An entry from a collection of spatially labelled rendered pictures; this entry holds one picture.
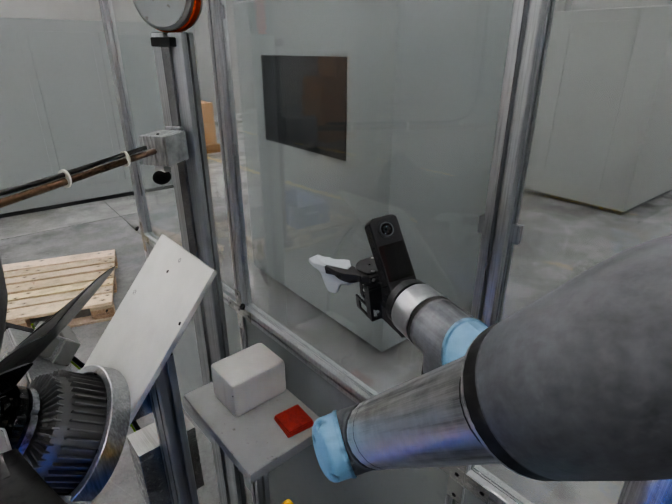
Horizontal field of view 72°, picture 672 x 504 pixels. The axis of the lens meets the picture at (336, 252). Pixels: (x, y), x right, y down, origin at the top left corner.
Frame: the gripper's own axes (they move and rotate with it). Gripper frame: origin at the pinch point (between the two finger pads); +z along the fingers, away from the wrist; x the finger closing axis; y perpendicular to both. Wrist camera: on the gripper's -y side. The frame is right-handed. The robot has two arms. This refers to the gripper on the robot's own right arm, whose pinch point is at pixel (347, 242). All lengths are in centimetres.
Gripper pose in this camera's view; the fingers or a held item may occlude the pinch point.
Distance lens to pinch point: 80.4
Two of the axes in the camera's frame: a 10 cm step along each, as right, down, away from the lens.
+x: 9.0, -2.9, 3.2
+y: 1.2, 8.8, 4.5
